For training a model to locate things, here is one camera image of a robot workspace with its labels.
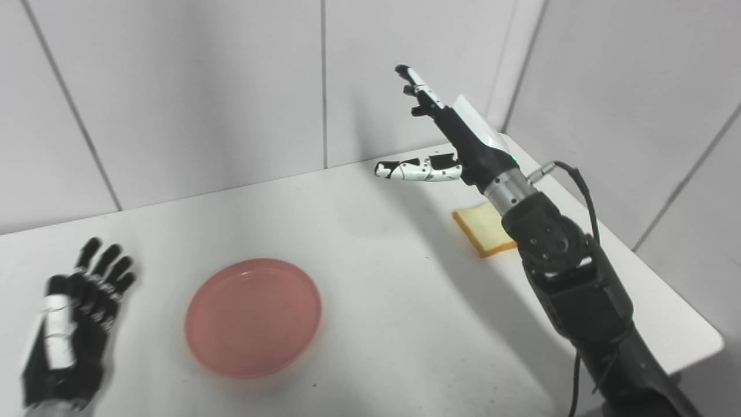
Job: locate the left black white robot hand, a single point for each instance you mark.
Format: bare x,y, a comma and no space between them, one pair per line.
66,336

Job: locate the slice of white bread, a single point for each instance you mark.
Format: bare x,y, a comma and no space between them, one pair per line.
481,230

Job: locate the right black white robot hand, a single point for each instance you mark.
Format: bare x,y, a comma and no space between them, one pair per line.
457,145

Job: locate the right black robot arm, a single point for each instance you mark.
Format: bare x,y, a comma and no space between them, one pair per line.
579,289

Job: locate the pink round plate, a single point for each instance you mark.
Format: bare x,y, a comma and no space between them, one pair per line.
253,318

